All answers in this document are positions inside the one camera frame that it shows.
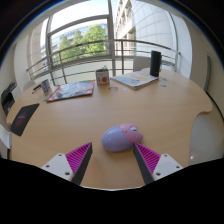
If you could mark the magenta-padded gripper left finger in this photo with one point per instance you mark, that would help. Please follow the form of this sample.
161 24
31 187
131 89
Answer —
58 165

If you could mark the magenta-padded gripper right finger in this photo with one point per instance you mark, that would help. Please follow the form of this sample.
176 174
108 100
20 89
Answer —
166 165

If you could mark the lilac and pink computer mouse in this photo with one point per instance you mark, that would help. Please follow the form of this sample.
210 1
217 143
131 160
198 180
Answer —
118 139

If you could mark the black mouse pad red print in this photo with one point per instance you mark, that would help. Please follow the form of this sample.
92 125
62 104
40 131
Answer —
23 118

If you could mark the red magazine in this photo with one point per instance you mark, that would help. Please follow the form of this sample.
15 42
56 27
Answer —
71 90

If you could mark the black and white printer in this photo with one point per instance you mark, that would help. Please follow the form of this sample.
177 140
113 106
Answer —
7 98

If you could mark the white pen cup red dot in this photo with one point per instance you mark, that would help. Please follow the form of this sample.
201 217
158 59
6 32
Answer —
102 77

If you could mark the black upright speaker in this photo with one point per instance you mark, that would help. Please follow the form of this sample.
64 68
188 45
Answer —
155 63

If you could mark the metal balcony railing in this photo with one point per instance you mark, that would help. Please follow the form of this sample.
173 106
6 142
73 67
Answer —
83 60

